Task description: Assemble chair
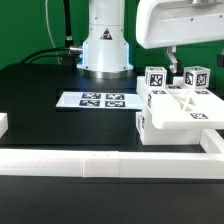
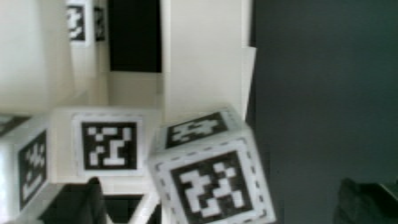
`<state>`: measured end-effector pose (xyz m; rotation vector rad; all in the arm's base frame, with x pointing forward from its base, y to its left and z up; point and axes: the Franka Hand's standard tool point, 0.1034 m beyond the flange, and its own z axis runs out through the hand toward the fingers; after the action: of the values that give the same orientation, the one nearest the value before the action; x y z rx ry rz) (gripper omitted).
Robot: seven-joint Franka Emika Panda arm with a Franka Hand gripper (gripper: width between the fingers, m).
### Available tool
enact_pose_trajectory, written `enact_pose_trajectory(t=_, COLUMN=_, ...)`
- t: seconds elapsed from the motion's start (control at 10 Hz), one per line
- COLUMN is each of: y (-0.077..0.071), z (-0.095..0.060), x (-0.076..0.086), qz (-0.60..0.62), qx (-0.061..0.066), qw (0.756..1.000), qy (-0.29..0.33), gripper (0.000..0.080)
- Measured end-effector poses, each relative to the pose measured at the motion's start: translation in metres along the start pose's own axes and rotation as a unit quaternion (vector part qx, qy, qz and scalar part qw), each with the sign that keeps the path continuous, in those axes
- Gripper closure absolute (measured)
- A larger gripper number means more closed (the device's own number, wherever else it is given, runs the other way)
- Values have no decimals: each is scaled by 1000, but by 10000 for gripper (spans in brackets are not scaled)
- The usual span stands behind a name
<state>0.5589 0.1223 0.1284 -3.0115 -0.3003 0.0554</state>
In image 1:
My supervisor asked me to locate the thin white cable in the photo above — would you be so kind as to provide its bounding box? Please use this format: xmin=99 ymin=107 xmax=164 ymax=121
xmin=44 ymin=0 xmax=63 ymax=66

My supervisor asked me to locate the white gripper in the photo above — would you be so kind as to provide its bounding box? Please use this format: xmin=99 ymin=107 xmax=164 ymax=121
xmin=136 ymin=0 xmax=224 ymax=74

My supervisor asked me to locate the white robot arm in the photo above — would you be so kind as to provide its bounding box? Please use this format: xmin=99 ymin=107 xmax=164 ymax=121
xmin=77 ymin=0 xmax=224 ymax=78

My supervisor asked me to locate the white chair back frame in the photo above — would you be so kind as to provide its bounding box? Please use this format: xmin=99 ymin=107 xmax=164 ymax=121
xmin=137 ymin=77 xmax=224 ymax=130

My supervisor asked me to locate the white U-shaped obstacle fence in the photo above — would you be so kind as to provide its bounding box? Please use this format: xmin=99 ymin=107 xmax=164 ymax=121
xmin=0 ymin=130 xmax=224 ymax=179

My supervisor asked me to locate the white part left edge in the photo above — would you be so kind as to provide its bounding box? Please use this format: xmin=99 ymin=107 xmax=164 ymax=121
xmin=0 ymin=113 xmax=8 ymax=138

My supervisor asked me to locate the white chair seat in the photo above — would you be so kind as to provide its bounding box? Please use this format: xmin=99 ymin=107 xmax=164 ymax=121
xmin=136 ymin=112 xmax=201 ymax=145

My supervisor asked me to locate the white marker base plate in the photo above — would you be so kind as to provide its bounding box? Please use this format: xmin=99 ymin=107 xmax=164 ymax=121
xmin=56 ymin=92 xmax=142 ymax=110

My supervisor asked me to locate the black cable bundle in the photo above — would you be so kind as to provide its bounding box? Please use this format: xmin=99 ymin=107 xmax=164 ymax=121
xmin=19 ymin=0 xmax=84 ymax=68

